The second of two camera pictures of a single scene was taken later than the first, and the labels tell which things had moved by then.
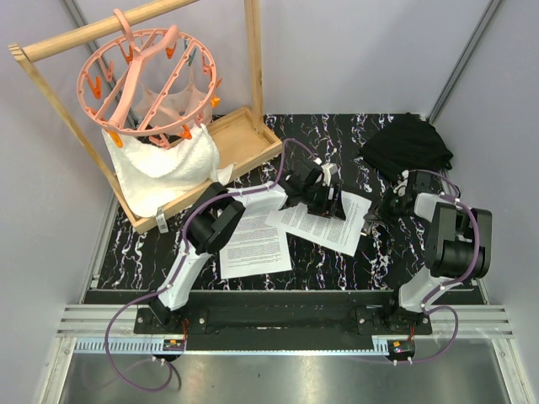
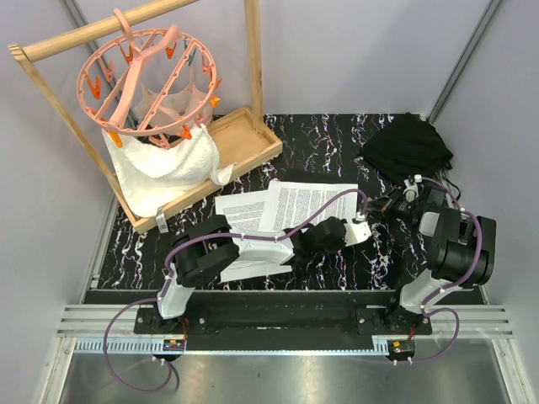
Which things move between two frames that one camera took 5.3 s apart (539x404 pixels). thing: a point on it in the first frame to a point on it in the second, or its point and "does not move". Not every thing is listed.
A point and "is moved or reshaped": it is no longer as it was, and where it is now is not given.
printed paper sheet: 341,234 is moved or reshaped
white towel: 157,179 does not move
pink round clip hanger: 153,84 does not move
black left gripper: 327,208 to 341,243
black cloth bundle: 406,143 does not move
